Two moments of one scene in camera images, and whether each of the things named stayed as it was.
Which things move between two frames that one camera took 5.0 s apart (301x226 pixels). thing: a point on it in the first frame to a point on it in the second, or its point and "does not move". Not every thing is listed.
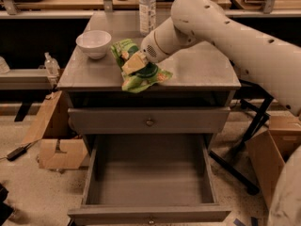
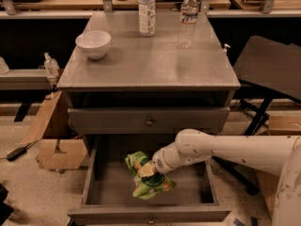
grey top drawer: [149, 120] does not move
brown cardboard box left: [59, 148] does not move
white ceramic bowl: [94, 42] does not move
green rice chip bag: [152, 73] to [147, 185]
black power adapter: [18, 152] does not move
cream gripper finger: [134, 63] to [147, 169]
